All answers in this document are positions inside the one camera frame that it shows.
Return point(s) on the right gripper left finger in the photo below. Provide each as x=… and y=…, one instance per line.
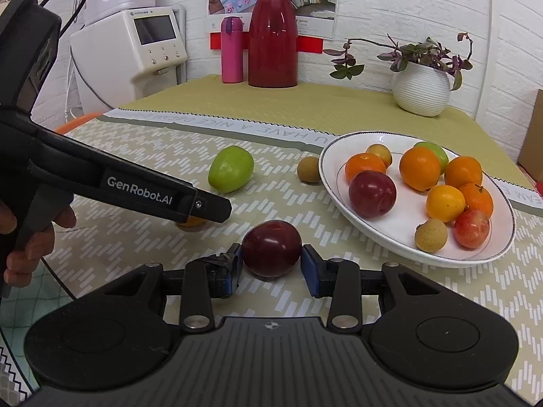
x=207, y=278

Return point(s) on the tangerine on plate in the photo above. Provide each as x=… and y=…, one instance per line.
x=477, y=198
x=363, y=162

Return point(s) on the dark red plum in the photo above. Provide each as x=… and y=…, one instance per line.
x=372, y=194
x=271, y=249

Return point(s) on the brown longan by plate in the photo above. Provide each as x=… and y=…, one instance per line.
x=307, y=170

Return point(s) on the pink thermos bottle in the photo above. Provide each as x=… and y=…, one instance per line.
x=232, y=50

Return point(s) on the green apple on plate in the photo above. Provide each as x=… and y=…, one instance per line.
x=438, y=151

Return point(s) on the white water dispenser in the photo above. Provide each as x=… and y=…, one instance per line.
x=129, y=55

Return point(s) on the dark red plum on plate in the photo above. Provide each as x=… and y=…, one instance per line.
x=372, y=194

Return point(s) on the tangerine on plate right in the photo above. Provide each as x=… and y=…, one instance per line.
x=477, y=198

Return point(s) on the white ribbed plant pot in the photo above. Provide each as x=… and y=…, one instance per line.
x=421, y=90

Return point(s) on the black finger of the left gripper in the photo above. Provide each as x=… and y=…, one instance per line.
x=211, y=207

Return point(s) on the small yellow orange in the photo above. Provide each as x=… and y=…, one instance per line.
x=445, y=203

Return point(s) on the red thermos jug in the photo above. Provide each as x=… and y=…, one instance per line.
x=272, y=53

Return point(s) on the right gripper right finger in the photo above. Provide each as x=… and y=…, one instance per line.
x=339, y=279

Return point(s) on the person's left hand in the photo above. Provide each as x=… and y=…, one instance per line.
x=20, y=265

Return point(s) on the purple green trailing plant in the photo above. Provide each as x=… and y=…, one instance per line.
x=429, y=53

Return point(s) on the cardboard box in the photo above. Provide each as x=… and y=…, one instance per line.
x=531, y=155

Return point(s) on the green apple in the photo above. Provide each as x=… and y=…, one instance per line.
x=438, y=151
x=231, y=169

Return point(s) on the tangerine on plate left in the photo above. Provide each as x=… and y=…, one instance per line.
x=363, y=162

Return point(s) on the small tangerine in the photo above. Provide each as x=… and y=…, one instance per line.
x=191, y=224

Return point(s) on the large orange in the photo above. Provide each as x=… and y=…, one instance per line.
x=420, y=168

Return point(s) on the small yellow red plum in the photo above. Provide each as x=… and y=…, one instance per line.
x=382, y=152

